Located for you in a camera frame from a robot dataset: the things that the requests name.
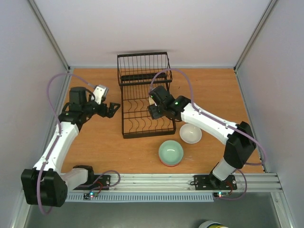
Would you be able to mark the right small circuit board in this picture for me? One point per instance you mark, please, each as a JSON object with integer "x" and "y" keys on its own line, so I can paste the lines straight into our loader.
{"x": 221, "y": 194}

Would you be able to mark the left small circuit board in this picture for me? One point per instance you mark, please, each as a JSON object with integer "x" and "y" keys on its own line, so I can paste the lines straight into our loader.
{"x": 89, "y": 196}

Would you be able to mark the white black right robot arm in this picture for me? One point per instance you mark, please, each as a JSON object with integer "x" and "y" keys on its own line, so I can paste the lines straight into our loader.
{"x": 237, "y": 138}

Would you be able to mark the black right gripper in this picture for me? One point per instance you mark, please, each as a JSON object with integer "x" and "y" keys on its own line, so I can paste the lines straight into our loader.
{"x": 154, "y": 112}

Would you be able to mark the white yellow round container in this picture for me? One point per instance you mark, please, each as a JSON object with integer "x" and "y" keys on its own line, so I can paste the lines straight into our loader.
{"x": 211, "y": 224}

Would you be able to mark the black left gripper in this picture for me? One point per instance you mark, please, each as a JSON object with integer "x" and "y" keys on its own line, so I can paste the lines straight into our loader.
{"x": 111, "y": 112}

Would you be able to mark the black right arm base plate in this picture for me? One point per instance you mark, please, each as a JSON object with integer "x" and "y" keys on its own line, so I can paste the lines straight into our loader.
{"x": 206, "y": 182}

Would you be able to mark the black wire dish rack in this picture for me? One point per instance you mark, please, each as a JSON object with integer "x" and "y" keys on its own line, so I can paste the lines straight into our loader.
{"x": 135, "y": 72}

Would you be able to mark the grey slotted cable duct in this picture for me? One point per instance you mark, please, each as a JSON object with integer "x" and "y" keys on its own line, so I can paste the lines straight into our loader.
{"x": 143, "y": 197}

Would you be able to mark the aluminium front frame rail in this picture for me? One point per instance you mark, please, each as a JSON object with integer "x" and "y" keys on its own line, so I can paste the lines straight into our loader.
{"x": 251, "y": 182}

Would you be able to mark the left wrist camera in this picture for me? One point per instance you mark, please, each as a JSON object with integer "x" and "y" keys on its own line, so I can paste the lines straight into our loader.
{"x": 100, "y": 93}

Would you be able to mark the white ceramic bowl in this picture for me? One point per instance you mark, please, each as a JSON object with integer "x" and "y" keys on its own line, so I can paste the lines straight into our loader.
{"x": 190, "y": 133}

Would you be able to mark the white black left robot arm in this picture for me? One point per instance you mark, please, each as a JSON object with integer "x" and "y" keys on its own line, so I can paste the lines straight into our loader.
{"x": 44, "y": 184}

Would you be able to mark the small circuit board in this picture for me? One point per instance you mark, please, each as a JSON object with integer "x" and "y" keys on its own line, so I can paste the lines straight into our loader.
{"x": 221, "y": 194}
{"x": 89, "y": 196}

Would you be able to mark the red bowl under green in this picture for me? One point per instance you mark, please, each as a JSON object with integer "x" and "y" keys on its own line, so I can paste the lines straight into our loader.
{"x": 170, "y": 165}

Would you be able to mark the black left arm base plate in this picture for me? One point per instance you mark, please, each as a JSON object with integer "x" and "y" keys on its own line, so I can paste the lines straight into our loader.
{"x": 96, "y": 183}

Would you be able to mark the mint green ceramic bowl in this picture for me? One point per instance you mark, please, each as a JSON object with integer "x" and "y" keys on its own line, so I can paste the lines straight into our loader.
{"x": 170, "y": 152}

